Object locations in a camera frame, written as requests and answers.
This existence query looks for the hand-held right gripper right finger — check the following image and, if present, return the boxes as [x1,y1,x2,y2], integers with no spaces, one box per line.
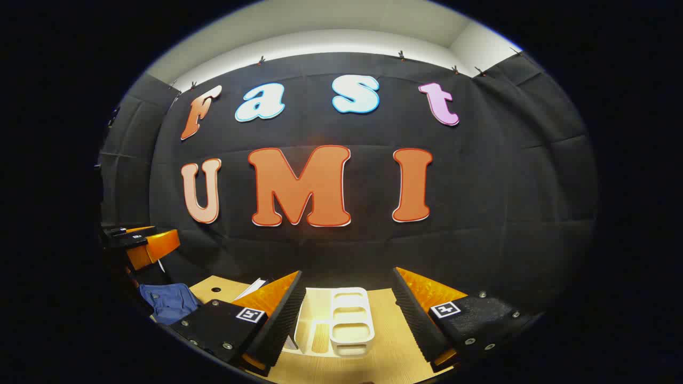
[392,266,539,374]

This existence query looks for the white plastic bookshelf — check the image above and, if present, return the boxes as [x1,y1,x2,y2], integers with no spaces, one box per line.
[283,286,375,358]

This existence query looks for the white-bordered blue cover book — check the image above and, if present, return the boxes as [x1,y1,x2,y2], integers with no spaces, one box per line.
[234,277,267,302]

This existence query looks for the blue fabric schoolbag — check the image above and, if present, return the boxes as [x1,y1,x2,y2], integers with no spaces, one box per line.
[139,283,202,326]

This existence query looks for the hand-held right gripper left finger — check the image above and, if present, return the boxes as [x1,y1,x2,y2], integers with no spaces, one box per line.
[170,270,307,378]

